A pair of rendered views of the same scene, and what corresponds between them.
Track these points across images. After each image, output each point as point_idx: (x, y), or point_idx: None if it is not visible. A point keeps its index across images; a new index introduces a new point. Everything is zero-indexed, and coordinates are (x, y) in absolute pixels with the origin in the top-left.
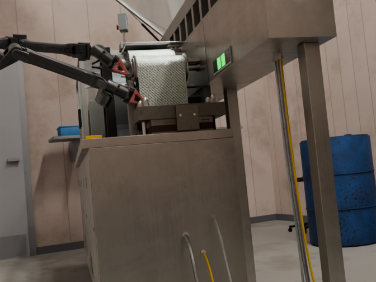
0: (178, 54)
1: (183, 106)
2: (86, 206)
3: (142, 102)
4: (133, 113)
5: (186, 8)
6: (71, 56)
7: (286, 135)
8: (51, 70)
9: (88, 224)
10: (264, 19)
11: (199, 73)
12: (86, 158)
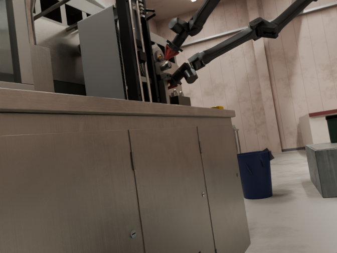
0: (55, 26)
1: None
2: (158, 199)
3: (183, 94)
4: (178, 96)
5: (89, 9)
6: (202, 25)
7: None
8: (234, 47)
9: (170, 223)
10: (181, 90)
11: None
12: (208, 121)
